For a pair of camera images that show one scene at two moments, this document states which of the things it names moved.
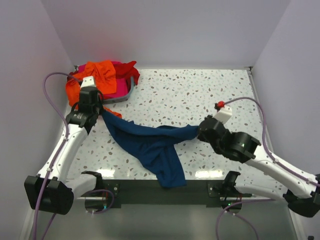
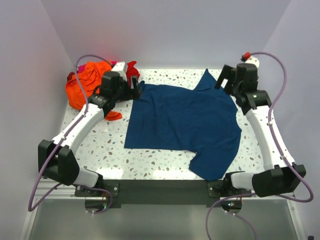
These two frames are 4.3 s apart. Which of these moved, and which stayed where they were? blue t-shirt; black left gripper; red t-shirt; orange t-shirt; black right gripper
Moved: black left gripper; blue t-shirt; black right gripper
Stayed: orange t-shirt; red t-shirt
